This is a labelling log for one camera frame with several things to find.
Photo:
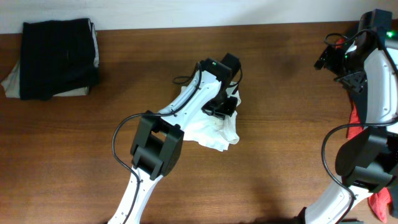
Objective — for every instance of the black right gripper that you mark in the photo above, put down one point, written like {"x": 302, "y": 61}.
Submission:
{"x": 331, "y": 64}

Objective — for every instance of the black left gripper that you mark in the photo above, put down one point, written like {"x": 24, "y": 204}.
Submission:
{"x": 229, "y": 105}

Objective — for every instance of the white t-shirt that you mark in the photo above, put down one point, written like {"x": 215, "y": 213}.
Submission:
{"x": 208, "y": 131}

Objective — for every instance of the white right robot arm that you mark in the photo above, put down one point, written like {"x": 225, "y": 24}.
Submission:
{"x": 366, "y": 65}

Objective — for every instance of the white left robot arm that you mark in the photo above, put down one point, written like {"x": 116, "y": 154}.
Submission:
{"x": 156, "y": 149}

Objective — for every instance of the black garment at right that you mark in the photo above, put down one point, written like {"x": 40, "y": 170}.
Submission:
{"x": 368, "y": 161}

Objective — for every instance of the red garment at right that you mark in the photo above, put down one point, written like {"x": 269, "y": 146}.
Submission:
{"x": 381, "y": 202}

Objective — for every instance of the folded black garment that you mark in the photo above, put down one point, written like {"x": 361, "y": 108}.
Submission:
{"x": 56, "y": 59}

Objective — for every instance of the folded beige garment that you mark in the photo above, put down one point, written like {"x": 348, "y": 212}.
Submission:
{"x": 11, "y": 84}

